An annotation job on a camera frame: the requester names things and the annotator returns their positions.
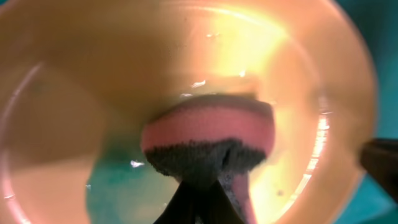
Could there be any yellow plate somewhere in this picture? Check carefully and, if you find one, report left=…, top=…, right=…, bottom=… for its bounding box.
left=1, top=0, right=376, bottom=223

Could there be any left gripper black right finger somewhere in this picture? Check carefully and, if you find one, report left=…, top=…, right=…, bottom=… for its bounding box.
left=198, top=180, right=244, bottom=224

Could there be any brown sponge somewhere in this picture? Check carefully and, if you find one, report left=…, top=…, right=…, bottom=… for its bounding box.
left=141, top=95, right=275, bottom=223

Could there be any blue plastic tray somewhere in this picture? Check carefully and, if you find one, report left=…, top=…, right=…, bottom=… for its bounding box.
left=0, top=0, right=398, bottom=224

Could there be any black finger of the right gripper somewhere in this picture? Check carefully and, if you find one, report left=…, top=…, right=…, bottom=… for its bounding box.
left=359, top=138, right=398, bottom=202

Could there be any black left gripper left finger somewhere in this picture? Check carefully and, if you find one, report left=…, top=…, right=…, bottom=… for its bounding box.
left=154, top=182, right=197, bottom=224

